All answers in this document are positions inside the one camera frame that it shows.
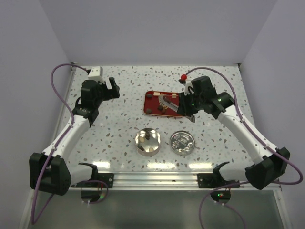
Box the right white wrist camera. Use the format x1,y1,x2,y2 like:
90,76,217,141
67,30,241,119
179,74,194,95

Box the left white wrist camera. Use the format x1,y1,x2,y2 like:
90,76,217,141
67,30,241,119
88,66,104,83

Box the metal tongs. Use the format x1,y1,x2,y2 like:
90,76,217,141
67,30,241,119
158,94,179,112

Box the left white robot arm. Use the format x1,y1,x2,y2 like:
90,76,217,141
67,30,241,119
29,77,120,196

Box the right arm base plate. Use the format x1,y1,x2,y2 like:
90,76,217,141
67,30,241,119
197,173,240,188

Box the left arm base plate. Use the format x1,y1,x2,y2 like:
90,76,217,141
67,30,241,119
98,173,114,188

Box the round silver tin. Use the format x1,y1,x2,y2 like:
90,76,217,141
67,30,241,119
134,128,161,157

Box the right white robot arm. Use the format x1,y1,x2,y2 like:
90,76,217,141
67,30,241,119
177,74,290,190

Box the round silver tin lid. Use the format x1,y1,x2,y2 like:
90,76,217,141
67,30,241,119
169,130,195,156

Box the red rectangular tray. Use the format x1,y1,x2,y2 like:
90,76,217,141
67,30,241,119
143,91,182,118

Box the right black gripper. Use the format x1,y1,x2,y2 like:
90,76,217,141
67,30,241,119
177,90,204,116

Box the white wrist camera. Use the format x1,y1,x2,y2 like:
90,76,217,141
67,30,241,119
88,66,104,83
179,74,194,95

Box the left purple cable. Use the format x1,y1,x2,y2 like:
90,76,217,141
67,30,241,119
30,63,89,226

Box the aluminium mounting rail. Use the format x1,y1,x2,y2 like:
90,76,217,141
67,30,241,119
112,172,198,190

